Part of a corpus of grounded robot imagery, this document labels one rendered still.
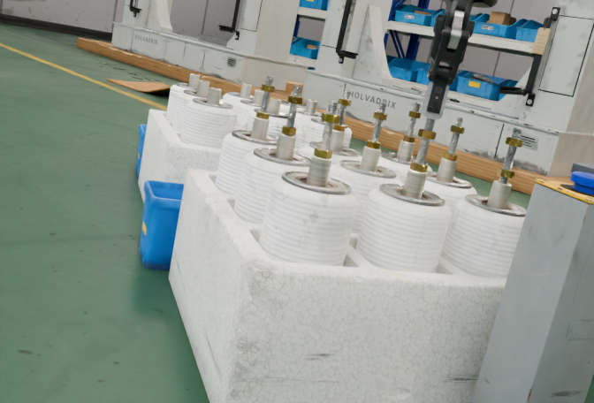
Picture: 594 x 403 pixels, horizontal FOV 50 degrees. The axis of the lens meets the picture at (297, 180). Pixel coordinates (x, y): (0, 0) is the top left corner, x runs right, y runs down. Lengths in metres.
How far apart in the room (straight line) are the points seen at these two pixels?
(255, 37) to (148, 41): 1.08
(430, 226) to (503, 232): 0.10
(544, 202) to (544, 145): 2.12
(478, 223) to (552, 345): 0.19
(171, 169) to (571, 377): 0.73
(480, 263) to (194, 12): 7.43
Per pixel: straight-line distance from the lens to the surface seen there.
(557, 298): 0.61
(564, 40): 2.82
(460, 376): 0.77
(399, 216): 0.69
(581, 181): 0.62
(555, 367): 0.64
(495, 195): 0.79
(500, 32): 5.89
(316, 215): 0.64
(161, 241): 1.03
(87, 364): 0.77
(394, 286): 0.67
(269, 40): 4.01
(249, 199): 0.76
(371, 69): 3.43
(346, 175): 0.80
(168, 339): 0.84
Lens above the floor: 0.39
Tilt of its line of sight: 12 degrees down
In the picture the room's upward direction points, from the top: 12 degrees clockwise
